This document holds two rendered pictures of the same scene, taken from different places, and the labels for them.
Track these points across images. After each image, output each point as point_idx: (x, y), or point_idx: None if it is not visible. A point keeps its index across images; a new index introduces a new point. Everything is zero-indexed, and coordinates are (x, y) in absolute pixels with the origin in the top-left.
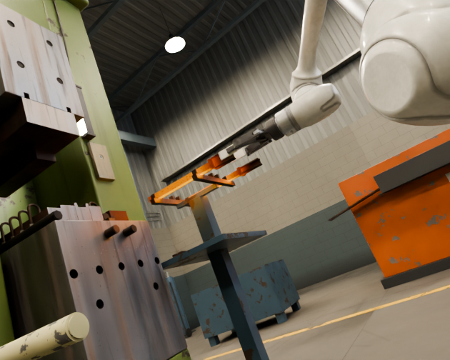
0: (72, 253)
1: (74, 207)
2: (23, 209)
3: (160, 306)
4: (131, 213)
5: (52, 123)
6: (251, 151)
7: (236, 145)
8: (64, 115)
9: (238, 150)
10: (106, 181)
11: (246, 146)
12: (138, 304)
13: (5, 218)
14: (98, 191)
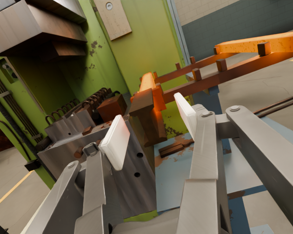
0: (57, 170)
1: (63, 120)
2: (108, 48)
3: (141, 187)
4: (159, 63)
5: (10, 38)
6: (235, 140)
7: (76, 187)
8: (15, 13)
9: (182, 110)
10: (124, 36)
11: (197, 126)
12: (118, 188)
13: (99, 61)
14: (116, 55)
